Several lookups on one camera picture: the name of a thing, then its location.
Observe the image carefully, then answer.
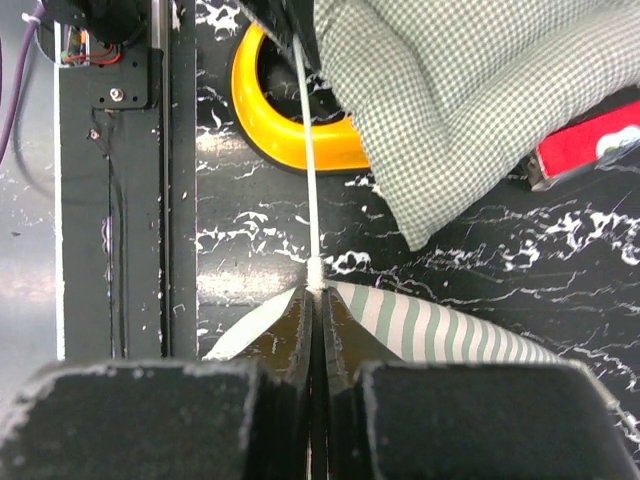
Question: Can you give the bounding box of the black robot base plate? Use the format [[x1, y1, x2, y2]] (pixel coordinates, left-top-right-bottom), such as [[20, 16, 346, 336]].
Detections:
[[46, 1, 197, 361]]

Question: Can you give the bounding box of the green checked cushion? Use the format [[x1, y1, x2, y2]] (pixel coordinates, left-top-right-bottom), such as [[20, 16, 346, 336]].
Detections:
[[314, 1, 639, 251]]

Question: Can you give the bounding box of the striped green pet tent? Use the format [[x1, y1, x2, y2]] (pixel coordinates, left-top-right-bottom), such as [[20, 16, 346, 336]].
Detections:
[[202, 279, 564, 364]]

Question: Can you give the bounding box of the red toothpaste box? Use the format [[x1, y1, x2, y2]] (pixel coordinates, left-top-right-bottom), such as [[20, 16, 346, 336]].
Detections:
[[525, 100, 639, 192]]

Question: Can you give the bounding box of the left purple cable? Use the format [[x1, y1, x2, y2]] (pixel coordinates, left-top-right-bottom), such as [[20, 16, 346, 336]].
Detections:
[[0, 0, 49, 164]]

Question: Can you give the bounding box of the yellow pet bowl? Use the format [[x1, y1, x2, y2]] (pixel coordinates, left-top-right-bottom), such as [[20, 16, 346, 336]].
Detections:
[[229, 24, 369, 175]]

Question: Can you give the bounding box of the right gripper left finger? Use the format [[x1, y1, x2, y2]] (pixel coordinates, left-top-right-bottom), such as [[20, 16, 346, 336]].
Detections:
[[1, 288, 312, 479]]

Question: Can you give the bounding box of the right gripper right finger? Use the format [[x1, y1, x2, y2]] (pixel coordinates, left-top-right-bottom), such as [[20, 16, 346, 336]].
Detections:
[[321, 288, 639, 479]]

